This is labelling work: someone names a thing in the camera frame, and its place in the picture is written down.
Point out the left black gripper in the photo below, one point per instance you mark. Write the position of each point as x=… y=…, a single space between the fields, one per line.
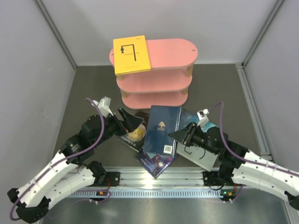
x=131 y=122

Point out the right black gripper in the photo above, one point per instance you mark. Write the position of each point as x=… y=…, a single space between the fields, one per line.
x=185 y=136

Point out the black moon cover book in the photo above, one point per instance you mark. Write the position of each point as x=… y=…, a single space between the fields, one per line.
x=135 y=139

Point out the teal ocean cover book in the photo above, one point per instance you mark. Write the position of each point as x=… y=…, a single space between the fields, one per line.
x=187 y=117

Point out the navy blue book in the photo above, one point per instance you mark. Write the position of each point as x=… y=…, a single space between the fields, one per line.
x=163 y=120

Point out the yellow book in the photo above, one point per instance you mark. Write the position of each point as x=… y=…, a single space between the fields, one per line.
x=130 y=55

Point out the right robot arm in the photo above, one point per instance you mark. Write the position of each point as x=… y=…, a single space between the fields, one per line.
x=241 y=165

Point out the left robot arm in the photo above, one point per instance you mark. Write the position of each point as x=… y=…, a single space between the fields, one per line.
x=34 y=200

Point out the grey white book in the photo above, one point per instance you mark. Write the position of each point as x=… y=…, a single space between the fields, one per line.
x=198 y=156

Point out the purple Robinson Crusoe book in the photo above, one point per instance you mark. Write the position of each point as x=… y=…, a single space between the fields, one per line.
x=154 y=164

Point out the pink three-tier shelf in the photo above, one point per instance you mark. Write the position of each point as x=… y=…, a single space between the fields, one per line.
x=167 y=82

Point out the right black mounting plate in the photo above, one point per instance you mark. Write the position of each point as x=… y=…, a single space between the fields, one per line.
x=211 y=179

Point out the black mounting plate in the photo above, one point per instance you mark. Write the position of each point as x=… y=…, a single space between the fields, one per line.
x=211 y=179
x=112 y=179

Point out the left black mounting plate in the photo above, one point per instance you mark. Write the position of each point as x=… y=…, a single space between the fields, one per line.
x=112 y=179

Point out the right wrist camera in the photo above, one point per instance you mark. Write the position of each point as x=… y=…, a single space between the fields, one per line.
x=203 y=117

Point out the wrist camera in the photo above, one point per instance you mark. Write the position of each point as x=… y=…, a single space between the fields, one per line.
x=104 y=106
x=203 y=117

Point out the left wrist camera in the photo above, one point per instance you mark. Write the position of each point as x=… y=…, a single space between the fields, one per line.
x=104 y=106

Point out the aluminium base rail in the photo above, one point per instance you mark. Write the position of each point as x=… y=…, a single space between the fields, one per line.
x=138 y=183

